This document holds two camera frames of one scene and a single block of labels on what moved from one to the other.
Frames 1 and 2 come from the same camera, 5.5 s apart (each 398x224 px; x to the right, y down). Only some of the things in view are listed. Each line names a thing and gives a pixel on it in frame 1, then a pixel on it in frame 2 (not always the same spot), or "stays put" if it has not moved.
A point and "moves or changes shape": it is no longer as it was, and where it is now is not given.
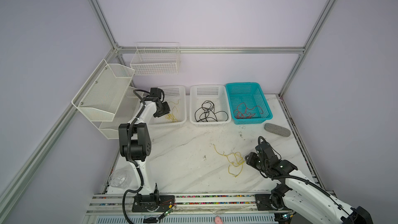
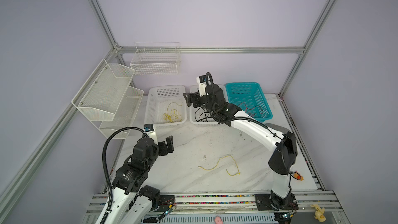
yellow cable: (171, 117) moves or changes shape
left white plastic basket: (175, 97) stays put
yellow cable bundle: (235, 158) -> (226, 170)
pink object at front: (218, 220) stays put
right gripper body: (254, 161) -> (204, 103)
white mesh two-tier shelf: (108, 100) stays put
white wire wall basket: (156, 58) stays put
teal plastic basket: (248, 104) stays put
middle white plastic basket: (209, 106) stays put
